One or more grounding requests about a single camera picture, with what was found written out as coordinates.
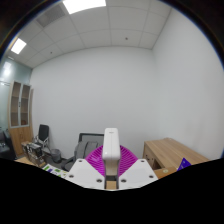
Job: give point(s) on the grey waste bin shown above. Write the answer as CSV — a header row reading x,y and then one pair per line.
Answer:
x,y
56,155

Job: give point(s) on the white charger block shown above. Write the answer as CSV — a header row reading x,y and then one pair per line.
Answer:
x,y
110,146

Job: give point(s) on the square ceiling light panel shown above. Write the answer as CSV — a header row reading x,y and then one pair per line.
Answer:
x,y
83,5
18,46

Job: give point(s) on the grey backpack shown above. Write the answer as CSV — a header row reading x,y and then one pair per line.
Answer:
x,y
85,149

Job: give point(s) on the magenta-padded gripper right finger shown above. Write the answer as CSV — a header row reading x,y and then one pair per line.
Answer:
x,y
138,173

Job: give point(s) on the ceiling air vent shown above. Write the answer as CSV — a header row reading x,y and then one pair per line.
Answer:
x,y
50,15

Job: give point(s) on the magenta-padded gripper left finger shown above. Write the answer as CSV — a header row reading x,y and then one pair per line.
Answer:
x,y
85,173

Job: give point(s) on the wooden side cabinet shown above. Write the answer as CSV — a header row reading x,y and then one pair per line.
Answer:
x,y
170,151

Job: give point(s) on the small black chair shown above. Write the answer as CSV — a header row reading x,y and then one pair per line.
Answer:
x,y
43,132

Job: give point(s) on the purple standing card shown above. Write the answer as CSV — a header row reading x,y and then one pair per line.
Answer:
x,y
184,165

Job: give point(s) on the orange-brown box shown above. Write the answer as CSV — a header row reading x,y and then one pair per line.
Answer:
x,y
165,172

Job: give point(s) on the dark printed cardboard box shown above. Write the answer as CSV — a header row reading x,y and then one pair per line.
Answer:
x,y
33,153

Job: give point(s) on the wooden shelf unit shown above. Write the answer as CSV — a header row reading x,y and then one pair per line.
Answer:
x,y
20,133

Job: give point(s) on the black armchair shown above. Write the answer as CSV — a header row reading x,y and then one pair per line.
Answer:
x,y
6,146

